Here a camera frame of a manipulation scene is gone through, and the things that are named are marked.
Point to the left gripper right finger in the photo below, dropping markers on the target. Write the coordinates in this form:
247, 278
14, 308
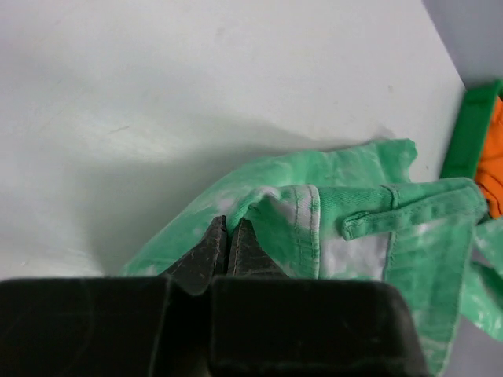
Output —
247, 258

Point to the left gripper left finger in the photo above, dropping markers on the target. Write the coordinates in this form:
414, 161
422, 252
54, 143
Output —
195, 270

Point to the green white tie-dye trousers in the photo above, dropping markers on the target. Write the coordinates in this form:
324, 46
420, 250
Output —
355, 214

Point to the orange folded trousers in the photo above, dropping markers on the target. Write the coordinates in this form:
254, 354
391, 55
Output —
489, 172

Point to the green plastic tray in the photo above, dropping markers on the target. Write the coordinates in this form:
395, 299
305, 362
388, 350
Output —
470, 129

